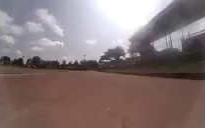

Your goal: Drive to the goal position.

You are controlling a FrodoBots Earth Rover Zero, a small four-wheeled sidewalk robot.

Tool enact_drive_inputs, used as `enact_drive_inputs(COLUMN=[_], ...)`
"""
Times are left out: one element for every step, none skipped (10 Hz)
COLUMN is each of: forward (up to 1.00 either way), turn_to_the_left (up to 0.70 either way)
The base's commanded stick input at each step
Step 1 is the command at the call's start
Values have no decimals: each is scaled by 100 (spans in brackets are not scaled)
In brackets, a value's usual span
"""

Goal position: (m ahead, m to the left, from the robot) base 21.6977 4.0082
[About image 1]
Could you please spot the large dark tree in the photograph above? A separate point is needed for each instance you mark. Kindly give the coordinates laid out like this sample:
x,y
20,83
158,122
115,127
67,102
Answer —
x,y
113,53

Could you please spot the red running track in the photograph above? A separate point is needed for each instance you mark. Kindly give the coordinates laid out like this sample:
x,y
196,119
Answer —
x,y
90,103

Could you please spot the grass bank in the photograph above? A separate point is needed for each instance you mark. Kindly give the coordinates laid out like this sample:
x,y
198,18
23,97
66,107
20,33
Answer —
x,y
163,66

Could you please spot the row of trees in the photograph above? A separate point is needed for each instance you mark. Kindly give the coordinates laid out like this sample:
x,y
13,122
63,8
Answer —
x,y
36,61

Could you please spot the dark low kerb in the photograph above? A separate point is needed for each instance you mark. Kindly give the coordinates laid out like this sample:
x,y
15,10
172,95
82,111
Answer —
x,y
176,75

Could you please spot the grass field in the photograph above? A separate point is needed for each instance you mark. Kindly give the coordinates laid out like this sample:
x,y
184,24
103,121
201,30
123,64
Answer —
x,y
10,69

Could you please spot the grandstand building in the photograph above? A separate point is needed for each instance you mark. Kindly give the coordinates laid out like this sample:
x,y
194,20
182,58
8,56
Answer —
x,y
190,26

